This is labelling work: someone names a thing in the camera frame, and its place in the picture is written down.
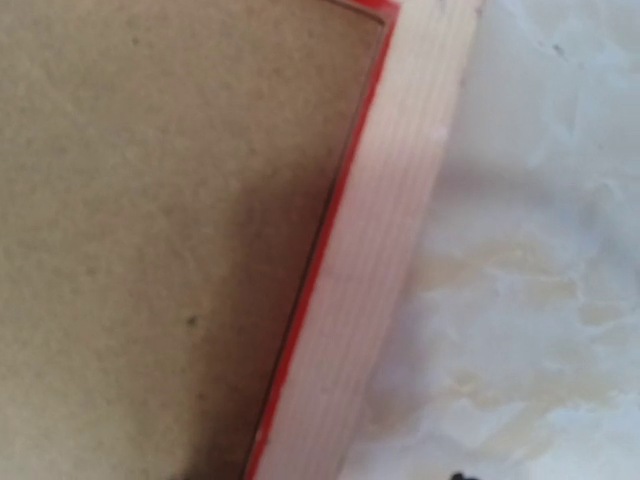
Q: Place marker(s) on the red wooden picture frame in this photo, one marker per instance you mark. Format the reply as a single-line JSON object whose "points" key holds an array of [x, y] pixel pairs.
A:
{"points": [[363, 249]]}

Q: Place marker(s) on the brown backing board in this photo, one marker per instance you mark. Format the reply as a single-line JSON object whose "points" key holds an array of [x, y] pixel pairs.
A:
{"points": [[165, 166]]}

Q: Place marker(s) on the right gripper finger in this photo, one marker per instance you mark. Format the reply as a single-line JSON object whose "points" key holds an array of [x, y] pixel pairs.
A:
{"points": [[461, 476]]}

